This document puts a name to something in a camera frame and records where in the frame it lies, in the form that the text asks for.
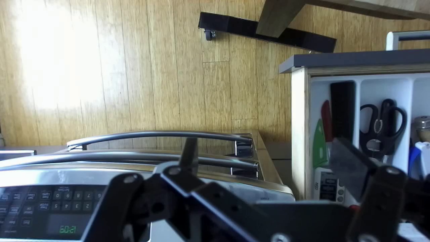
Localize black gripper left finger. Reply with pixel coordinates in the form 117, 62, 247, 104
82, 136, 279, 242

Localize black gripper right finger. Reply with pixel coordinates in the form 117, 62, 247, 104
329, 136, 430, 242

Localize white labelled packet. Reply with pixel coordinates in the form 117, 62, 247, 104
312, 167, 346, 205

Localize blue and white utensil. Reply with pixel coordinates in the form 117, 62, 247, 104
407, 140, 430, 181

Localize round grey utensil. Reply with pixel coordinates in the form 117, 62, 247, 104
411, 115, 430, 146

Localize black scissors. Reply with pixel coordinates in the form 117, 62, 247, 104
359, 99, 408, 159

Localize red utensil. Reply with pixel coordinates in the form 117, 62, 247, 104
320, 100, 336, 144

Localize black rectangular utensil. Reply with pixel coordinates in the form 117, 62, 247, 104
329, 80, 357, 147

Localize open wooden kitchen drawer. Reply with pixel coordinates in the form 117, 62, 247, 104
289, 66, 430, 207

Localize white cutlery organizer tray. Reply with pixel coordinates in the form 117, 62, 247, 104
308, 73, 430, 201

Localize stainless steel gas range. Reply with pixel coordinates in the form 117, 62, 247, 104
0, 129, 297, 242

